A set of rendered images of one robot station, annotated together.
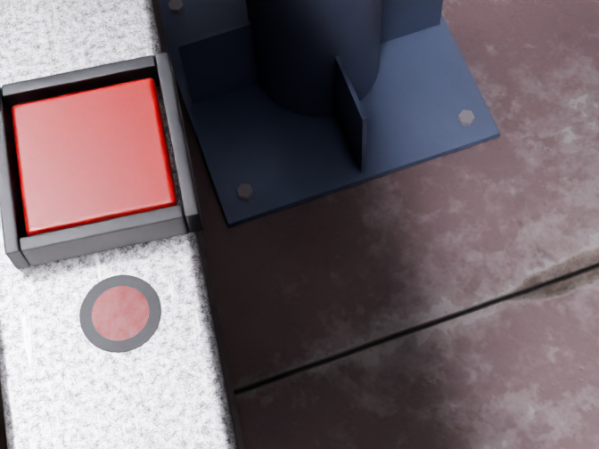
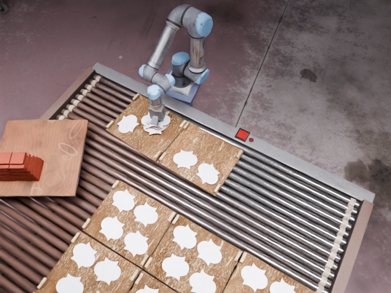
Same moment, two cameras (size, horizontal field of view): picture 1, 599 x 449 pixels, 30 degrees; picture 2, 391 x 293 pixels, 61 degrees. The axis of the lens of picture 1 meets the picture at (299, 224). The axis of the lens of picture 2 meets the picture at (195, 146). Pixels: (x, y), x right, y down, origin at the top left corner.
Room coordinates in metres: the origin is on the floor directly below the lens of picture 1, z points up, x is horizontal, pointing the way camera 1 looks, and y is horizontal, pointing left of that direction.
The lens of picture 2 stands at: (-0.20, 1.13, 2.80)
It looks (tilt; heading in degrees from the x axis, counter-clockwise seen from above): 62 degrees down; 307
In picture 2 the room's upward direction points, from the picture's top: straight up
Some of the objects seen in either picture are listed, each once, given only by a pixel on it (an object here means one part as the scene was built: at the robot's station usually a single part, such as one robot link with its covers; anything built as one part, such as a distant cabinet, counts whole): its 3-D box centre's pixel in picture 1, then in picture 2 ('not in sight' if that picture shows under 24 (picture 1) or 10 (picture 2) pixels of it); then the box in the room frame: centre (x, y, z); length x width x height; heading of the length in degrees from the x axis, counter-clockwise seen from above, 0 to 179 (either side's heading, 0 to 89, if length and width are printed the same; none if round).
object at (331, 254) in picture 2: not in sight; (185, 177); (0.34, 0.53, 0.90); 1.95 x 0.05 x 0.05; 7
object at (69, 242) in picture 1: (94, 158); (242, 135); (0.22, 0.08, 0.92); 0.08 x 0.08 x 0.02; 7
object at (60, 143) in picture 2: not in sight; (39, 156); (1.07, 0.98, 1.03); 0.50 x 0.50 x 0.02; 37
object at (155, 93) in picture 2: not in sight; (155, 95); (0.69, 0.34, 1.25); 0.09 x 0.08 x 0.11; 90
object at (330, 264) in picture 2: not in sight; (181, 183); (0.33, 0.58, 0.90); 1.95 x 0.05 x 0.05; 7
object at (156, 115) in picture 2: not in sight; (155, 113); (0.69, 0.37, 1.09); 0.12 x 0.09 x 0.16; 110
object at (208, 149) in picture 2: not in sight; (201, 157); (0.33, 0.37, 0.93); 0.41 x 0.35 x 0.02; 4
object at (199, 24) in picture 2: not in sight; (196, 49); (0.69, -0.06, 1.28); 0.15 x 0.12 x 0.55; 0
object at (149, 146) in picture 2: not in sight; (146, 126); (0.75, 0.40, 0.93); 0.41 x 0.35 x 0.02; 2
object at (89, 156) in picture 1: (94, 159); (242, 135); (0.22, 0.08, 0.92); 0.06 x 0.06 x 0.01; 7
